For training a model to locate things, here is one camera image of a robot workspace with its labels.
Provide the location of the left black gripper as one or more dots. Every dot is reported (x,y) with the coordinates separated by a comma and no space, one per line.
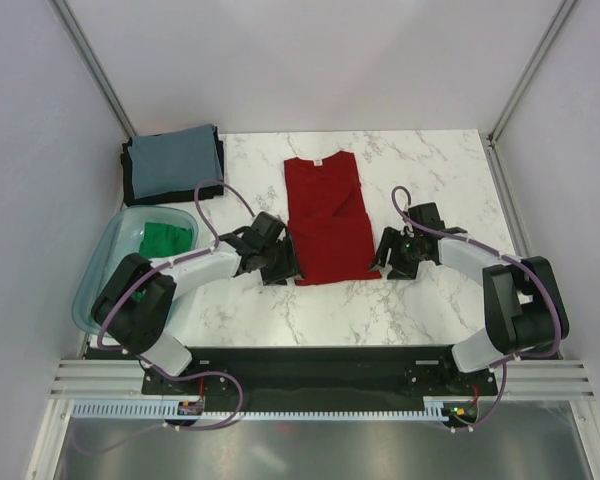
(278,276)

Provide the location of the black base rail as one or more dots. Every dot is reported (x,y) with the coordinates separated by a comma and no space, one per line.
(338,378)

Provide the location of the right aluminium frame post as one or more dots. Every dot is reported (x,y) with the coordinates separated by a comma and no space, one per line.
(540,53)

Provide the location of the green t shirt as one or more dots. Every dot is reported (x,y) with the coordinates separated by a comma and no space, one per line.
(163,240)

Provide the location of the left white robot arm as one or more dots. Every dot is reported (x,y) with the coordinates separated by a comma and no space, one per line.
(135,303)

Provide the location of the folded grey-blue t shirt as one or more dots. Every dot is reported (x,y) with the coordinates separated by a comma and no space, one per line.
(172,162)

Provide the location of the clear teal plastic bin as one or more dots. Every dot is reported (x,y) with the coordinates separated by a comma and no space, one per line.
(121,237)

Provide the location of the left aluminium frame post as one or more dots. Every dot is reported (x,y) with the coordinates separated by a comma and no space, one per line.
(94,67)

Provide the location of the white slotted cable duct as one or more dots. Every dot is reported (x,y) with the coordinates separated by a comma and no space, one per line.
(195,408)

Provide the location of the red t shirt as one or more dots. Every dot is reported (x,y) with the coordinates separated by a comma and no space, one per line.
(328,221)

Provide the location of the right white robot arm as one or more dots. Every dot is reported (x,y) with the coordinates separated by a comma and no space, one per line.
(524,313)

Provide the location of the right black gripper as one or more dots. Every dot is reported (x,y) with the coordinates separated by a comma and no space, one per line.
(391,238)

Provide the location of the aluminium frame post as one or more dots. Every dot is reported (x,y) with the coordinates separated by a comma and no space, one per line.
(94,67)
(540,53)

